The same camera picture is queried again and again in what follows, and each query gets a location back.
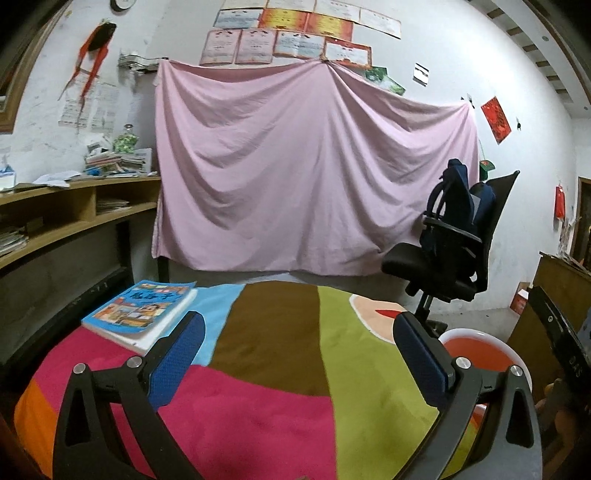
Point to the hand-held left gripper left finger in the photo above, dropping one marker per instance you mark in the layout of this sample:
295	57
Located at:
180	360

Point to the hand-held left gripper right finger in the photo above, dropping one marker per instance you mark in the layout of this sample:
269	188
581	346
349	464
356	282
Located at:
420	364

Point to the white and red plastic bin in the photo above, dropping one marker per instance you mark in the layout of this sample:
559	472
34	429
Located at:
480	350

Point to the person's right hand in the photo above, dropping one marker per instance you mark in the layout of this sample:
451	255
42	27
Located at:
572	410

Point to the brown wooden cabinet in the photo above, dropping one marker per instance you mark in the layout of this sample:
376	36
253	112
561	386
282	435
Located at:
531	332

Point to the red cardboard box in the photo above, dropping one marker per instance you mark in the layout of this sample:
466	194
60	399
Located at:
521	300

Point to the blue illustrated book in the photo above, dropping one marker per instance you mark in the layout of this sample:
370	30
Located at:
138	309

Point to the black office chair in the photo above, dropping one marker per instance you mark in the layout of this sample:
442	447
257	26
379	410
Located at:
415	263

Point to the colourful patchwork blanket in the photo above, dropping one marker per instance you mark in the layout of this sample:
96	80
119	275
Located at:
277	406

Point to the thin paper pile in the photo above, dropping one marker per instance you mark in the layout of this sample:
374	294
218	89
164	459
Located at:
113	206

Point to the small green and red card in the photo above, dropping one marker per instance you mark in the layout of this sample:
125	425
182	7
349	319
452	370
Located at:
485	170

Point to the blue backpack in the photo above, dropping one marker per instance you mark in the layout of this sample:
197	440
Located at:
457	184

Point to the wooden shelf desk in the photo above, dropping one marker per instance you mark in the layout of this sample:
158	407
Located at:
69	203

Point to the stack of books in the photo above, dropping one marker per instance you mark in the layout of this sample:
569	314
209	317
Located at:
117	164

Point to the stack of old magazines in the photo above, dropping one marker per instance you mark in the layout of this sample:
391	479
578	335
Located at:
11	240

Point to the pink hanging sheet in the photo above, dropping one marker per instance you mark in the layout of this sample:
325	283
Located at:
300	175

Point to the glass jar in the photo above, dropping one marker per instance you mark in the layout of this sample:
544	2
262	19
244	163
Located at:
125	141

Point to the small tissue box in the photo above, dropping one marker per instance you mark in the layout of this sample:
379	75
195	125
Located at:
7	175

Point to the red and black hanging ornament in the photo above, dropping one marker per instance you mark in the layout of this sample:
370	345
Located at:
99	39

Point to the red hanging wall charm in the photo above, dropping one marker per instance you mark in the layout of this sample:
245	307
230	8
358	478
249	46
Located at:
560	203

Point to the red square wall decoration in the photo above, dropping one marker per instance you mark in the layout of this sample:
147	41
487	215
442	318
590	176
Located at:
496	120

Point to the paper wall calendar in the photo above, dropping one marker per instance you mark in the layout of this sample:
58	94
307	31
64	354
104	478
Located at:
92	108

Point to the green wall pictures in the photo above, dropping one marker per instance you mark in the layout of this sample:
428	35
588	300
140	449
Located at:
385	81

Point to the black and white wall photo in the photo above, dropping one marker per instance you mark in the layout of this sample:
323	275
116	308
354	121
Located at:
421	74

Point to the metal wall rack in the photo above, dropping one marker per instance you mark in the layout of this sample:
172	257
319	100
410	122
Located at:
138	63

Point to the wooden window frame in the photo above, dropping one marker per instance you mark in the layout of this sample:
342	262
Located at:
18	92

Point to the group of wall certificates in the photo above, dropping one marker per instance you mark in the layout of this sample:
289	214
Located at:
295	32

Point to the round wall clock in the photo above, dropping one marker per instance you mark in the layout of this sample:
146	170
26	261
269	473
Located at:
123	3

